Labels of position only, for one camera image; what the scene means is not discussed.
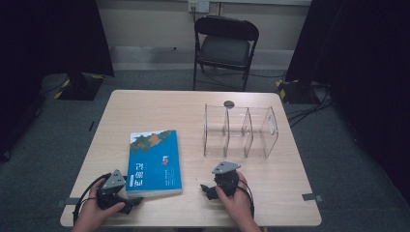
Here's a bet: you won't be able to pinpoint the white wall socket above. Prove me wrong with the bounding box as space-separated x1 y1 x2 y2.
188 0 211 14

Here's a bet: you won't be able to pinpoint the clear acrylic book rack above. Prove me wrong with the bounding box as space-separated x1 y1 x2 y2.
202 103 279 160

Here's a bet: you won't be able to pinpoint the grey tape strip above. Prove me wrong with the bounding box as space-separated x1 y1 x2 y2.
302 192 324 203
56 197 81 209

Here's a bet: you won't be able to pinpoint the person's right hand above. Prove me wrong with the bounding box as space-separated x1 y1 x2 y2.
215 172 255 223

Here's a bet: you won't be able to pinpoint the person's left hand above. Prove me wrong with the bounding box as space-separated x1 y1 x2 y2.
74 187 127 228

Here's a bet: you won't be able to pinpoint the black folding chair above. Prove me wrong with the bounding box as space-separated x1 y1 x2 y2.
192 14 260 93

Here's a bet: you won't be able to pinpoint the black curtain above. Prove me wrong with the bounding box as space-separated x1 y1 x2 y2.
284 0 410 205
0 0 115 160

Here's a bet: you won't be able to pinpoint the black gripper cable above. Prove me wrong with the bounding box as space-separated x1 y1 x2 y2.
236 178 256 220
73 173 112 226

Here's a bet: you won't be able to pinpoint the black stand base striped tape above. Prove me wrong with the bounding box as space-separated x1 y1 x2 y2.
275 78 321 105
42 72 106 102

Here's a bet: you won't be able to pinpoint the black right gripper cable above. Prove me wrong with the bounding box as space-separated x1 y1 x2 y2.
236 178 256 220

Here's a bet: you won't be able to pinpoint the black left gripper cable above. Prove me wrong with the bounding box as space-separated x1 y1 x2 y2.
73 173 112 226

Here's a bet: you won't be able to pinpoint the black floor cables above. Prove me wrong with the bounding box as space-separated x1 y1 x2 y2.
285 81 335 129

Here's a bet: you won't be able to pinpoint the blue book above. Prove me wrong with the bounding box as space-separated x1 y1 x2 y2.
125 130 184 198

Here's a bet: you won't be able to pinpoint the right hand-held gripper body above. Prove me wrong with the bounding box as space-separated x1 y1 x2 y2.
211 160 242 197

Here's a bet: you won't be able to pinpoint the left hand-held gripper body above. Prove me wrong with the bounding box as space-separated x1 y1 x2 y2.
96 169 130 211

